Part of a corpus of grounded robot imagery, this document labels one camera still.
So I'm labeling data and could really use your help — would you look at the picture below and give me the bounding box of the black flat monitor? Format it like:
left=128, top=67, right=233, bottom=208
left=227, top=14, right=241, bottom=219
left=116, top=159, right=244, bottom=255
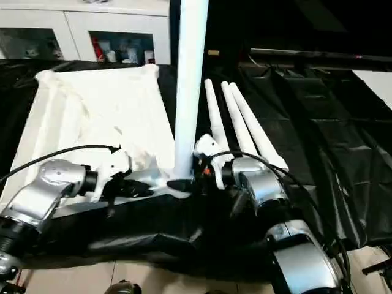
left=249, top=0, right=392, bottom=70

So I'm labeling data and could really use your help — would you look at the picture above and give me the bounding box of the red package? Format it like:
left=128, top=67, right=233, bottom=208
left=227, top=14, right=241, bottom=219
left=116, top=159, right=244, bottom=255
left=93, top=36, right=105, bottom=61

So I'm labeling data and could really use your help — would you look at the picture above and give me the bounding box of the black glossy mat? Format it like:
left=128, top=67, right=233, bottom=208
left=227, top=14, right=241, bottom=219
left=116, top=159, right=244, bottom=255
left=0, top=58, right=392, bottom=276

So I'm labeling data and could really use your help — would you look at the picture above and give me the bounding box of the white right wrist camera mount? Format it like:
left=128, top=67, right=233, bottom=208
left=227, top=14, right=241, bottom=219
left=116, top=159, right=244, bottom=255
left=194, top=134, right=236, bottom=189

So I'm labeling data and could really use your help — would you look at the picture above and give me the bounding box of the dark brown rounded object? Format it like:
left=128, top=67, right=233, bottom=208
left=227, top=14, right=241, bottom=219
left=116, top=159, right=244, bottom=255
left=105, top=280, right=142, bottom=294

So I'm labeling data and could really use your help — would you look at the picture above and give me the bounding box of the white glass door cabinet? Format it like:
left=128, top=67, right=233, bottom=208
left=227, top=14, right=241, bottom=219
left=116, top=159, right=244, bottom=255
left=0, top=0, right=172, bottom=65

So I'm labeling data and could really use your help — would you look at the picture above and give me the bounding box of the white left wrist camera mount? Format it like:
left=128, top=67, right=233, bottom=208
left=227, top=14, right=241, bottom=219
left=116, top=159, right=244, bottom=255
left=91, top=146, right=135, bottom=203

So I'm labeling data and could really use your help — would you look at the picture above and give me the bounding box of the white plastic table leg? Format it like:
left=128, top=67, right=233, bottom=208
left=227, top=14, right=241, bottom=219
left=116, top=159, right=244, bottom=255
left=229, top=82, right=290, bottom=173
left=204, top=78, right=230, bottom=148
left=172, top=0, right=210, bottom=182
left=220, top=81, right=265, bottom=157

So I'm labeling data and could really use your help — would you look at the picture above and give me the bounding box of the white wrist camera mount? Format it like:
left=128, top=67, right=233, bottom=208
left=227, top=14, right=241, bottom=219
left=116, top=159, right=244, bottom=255
left=91, top=146, right=135, bottom=203
left=194, top=134, right=236, bottom=189

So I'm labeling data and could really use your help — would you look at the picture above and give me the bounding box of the white plastic table top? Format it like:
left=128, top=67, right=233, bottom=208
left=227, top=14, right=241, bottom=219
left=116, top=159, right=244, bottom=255
left=0, top=63, right=194, bottom=213

